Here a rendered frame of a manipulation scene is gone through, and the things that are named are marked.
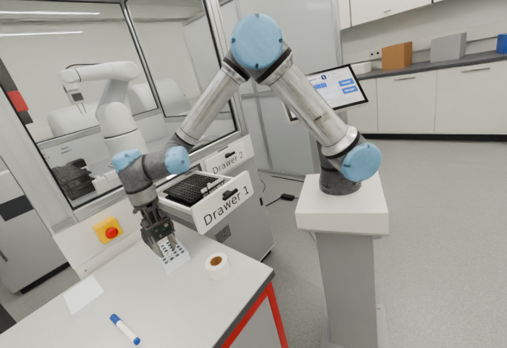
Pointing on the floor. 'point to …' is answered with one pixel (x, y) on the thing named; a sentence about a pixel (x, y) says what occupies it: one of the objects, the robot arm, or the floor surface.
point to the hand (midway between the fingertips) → (166, 249)
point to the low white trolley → (164, 304)
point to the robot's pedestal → (350, 291)
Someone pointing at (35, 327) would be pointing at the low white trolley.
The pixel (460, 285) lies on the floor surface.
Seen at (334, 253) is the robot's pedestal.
